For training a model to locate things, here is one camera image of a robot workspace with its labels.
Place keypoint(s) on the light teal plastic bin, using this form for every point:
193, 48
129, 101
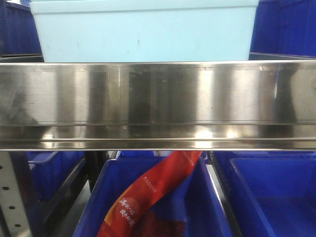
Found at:
144, 30

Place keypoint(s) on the right shelf lower centre bin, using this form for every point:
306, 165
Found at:
194, 202

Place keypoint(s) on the shelf bin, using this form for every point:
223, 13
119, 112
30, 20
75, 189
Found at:
272, 194
285, 27
50, 169
18, 34
194, 202

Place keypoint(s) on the right shelf lower left bin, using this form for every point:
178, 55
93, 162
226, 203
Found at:
50, 169

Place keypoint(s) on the right shelf upper left bin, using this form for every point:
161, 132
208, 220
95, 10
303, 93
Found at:
18, 34

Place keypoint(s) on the perforated grey shelf upright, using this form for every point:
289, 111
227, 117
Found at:
11, 201

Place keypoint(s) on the red printed snack bag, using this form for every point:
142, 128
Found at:
145, 191

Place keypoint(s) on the right shelf steel rail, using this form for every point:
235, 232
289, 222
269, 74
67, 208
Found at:
232, 105

